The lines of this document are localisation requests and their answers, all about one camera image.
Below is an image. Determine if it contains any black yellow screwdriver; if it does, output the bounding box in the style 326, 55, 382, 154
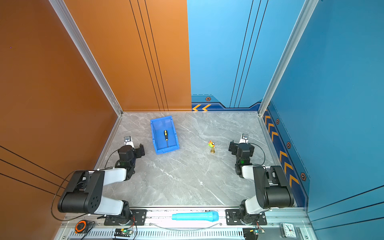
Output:
164, 130, 169, 148

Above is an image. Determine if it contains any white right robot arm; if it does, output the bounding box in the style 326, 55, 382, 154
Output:
229, 140, 295, 225

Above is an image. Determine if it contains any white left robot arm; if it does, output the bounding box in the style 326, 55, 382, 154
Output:
58, 144, 145, 225

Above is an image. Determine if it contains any blue plastic bin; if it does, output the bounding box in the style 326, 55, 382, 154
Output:
151, 116, 180, 155

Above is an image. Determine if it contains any orange toy car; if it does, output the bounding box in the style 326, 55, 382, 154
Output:
208, 141, 216, 154

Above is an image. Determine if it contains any light blue plastic tube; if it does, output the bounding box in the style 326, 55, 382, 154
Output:
172, 211, 219, 222

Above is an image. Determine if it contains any green circuit board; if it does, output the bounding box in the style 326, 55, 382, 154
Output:
114, 228, 134, 238

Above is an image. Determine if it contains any small circuit board right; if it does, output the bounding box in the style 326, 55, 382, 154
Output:
243, 228, 265, 240

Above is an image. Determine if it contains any orange black tape measure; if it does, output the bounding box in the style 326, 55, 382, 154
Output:
75, 220, 89, 234

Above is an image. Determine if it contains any small white clock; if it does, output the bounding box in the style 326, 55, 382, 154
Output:
281, 223, 298, 239

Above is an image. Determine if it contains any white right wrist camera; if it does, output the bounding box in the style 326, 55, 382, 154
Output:
239, 134, 249, 144

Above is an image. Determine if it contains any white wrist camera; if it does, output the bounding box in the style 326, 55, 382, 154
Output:
239, 134, 249, 144
124, 136, 135, 148

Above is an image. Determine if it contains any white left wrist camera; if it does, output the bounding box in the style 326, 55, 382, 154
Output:
124, 136, 135, 148

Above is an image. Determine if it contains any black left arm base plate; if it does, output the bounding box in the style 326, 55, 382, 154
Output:
104, 209, 147, 227

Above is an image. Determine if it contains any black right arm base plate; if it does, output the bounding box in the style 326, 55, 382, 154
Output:
225, 209, 268, 226

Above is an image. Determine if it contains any aluminium front rail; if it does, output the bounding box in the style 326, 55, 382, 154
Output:
53, 206, 319, 240

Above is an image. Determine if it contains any aluminium corner post left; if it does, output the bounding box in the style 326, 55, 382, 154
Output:
49, 0, 124, 117

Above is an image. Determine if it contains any aluminium corner post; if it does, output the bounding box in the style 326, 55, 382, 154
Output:
258, 0, 319, 117
49, 0, 124, 117

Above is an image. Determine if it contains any aluminium corner post right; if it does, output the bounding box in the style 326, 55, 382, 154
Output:
258, 0, 319, 117

